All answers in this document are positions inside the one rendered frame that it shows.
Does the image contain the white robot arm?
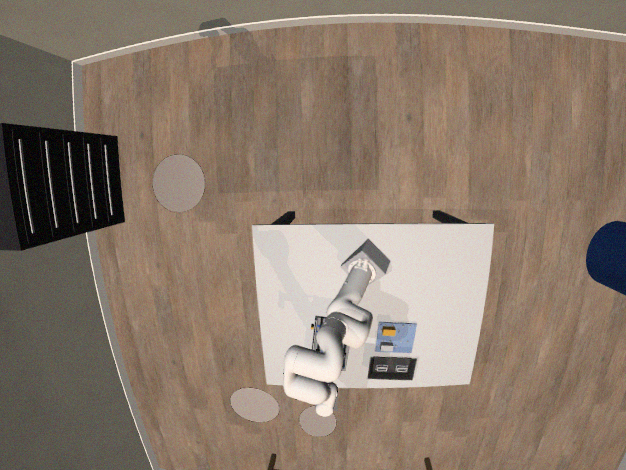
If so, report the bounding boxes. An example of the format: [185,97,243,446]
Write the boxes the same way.
[283,258,376,417]

